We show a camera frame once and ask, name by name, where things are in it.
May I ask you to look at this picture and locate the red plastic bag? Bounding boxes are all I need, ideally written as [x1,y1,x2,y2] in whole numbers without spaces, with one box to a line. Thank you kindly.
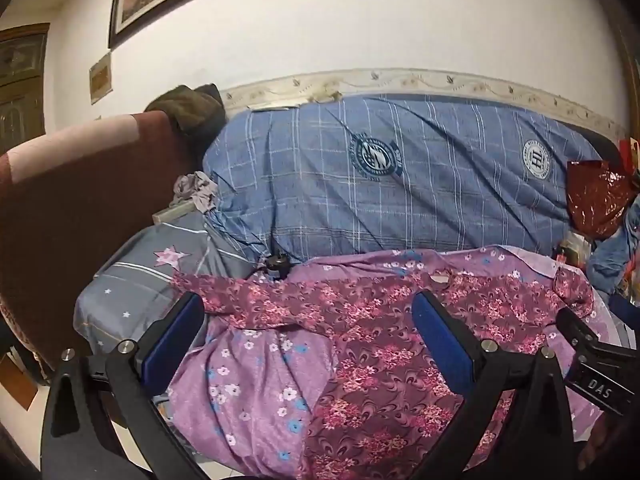
[566,160,636,238]

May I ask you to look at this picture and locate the purple floral bedsheet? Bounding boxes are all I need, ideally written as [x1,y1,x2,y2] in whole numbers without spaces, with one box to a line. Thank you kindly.
[167,245,618,480]

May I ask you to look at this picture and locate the small wall plaque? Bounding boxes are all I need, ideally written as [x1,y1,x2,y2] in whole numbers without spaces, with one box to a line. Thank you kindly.
[89,50,113,106]

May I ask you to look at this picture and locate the carved wooden door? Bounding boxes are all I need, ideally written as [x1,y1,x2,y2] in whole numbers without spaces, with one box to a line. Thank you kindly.
[0,22,51,153]

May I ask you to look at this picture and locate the flat white box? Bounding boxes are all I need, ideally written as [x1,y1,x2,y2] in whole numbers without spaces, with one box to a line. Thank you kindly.
[152,202,196,223]

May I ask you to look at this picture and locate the grey crumpled cloth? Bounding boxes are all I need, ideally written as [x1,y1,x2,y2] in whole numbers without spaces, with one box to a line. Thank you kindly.
[173,171,221,213]

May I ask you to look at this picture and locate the grey star pillow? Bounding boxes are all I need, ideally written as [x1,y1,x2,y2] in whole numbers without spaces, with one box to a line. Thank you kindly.
[74,222,273,356]

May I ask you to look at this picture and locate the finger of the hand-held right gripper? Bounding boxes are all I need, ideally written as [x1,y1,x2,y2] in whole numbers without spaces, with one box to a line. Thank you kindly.
[556,306,601,361]

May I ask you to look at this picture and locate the maroon floral garment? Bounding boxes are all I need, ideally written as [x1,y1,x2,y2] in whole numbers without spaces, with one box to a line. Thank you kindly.
[172,252,598,480]

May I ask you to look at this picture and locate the dark olive cloth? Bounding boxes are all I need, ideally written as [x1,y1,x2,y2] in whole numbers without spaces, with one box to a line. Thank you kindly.
[145,84,228,148]

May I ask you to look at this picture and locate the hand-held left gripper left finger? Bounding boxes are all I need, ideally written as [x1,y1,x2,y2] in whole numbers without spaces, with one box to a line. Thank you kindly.
[40,292,211,480]

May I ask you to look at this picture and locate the blue plaid quilt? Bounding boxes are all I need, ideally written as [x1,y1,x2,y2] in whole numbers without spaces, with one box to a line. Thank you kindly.
[202,92,608,263]

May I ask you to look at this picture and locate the blue denim garment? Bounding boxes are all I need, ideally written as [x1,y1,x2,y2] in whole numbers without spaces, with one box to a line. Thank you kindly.
[587,210,640,306]

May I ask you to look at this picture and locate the black round object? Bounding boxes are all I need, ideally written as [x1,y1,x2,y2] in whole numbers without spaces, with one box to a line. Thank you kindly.
[264,255,291,278]

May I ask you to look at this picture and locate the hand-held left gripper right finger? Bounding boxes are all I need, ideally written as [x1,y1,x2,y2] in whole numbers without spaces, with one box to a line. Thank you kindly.
[411,290,588,480]

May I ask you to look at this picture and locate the red white box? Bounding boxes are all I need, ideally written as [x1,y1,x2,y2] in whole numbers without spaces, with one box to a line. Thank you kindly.
[619,139,640,173]

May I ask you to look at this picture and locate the dark brown headboard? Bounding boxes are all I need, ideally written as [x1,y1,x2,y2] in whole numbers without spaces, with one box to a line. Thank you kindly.
[0,110,211,376]

